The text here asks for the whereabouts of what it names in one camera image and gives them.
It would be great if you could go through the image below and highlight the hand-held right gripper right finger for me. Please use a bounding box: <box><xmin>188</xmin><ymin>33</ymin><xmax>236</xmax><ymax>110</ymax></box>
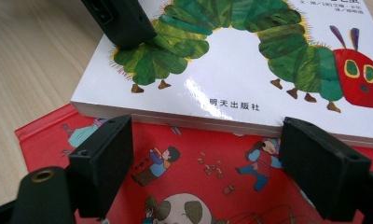
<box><xmin>278</xmin><ymin>116</ymin><xmax>373</xmax><ymax>223</ymax></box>

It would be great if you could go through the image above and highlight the red picture book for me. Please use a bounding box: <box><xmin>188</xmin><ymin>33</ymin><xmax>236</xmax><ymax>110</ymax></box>
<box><xmin>14</xmin><ymin>102</ymin><xmax>373</xmax><ymax>224</ymax></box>

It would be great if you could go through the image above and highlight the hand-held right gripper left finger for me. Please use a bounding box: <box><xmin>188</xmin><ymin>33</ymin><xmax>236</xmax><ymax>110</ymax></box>
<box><xmin>67</xmin><ymin>114</ymin><xmax>134</xmax><ymax>219</ymax></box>

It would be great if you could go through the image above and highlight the white caterpillar picture book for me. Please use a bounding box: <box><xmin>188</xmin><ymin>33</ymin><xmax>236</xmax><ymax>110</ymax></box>
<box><xmin>70</xmin><ymin>0</ymin><xmax>373</xmax><ymax>150</ymax></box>

